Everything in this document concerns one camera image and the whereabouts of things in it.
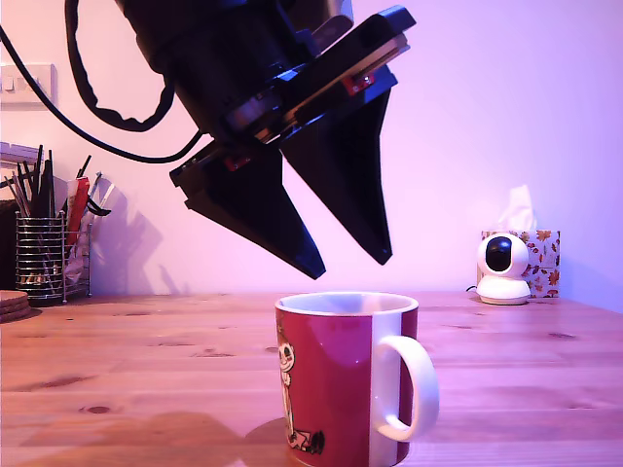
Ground red cartoon print mug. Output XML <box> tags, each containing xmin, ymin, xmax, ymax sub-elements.
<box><xmin>274</xmin><ymin>290</ymin><xmax>442</xmax><ymax>467</ymax></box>

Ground clear plastic bag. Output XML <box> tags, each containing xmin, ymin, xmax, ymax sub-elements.
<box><xmin>65</xmin><ymin>237</ymin><xmax>92</xmax><ymax>288</ymax></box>

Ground leaf print tissue box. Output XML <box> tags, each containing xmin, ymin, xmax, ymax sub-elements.
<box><xmin>480</xmin><ymin>229</ymin><xmax>562</xmax><ymax>300</ymax></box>

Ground silver metal tongs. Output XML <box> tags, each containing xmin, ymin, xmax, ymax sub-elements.
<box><xmin>91</xmin><ymin>170</ymin><xmax>118</xmax><ymax>208</ymax></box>

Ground white light switch plate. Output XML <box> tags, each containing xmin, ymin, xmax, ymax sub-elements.
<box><xmin>0</xmin><ymin>62</ymin><xmax>58</xmax><ymax>112</ymax></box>

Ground grey metal skewer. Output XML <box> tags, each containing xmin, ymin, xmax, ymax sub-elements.
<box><xmin>3</xmin><ymin>175</ymin><xmax>31</xmax><ymax>219</ymax></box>

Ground wire utensil rack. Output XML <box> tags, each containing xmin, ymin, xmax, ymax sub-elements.
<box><xmin>14</xmin><ymin>216</ymin><xmax>94</xmax><ymax>306</ymax></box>

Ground thick braided black cable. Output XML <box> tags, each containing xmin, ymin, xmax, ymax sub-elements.
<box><xmin>65</xmin><ymin>0</ymin><xmax>176</xmax><ymax>132</ymax></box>

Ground thin black cable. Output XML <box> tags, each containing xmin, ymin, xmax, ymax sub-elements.
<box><xmin>0</xmin><ymin>23</ymin><xmax>205</xmax><ymax>165</ymax></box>

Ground small white round camera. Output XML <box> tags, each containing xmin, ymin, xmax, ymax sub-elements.
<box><xmin>475</xmin><ymin>232</ymin><xmax>532</xmax><ymax>306</ymax></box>

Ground thin black stick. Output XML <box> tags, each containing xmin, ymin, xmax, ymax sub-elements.
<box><xmin>36</xmin><ymin>144</ymin><xmax>45</xmax><ymax>219</ymax></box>

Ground white tissue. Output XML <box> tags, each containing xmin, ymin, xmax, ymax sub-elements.
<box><xmin>496</xmin><ymin>184</ymin><xmax>539</xmax><ymax>233</ymax></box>

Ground black spatula handle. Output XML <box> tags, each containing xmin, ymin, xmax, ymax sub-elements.
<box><xmin>43</xmin><ymin>149</ymin><xmax>57</xmax><ymax>219</ymax></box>

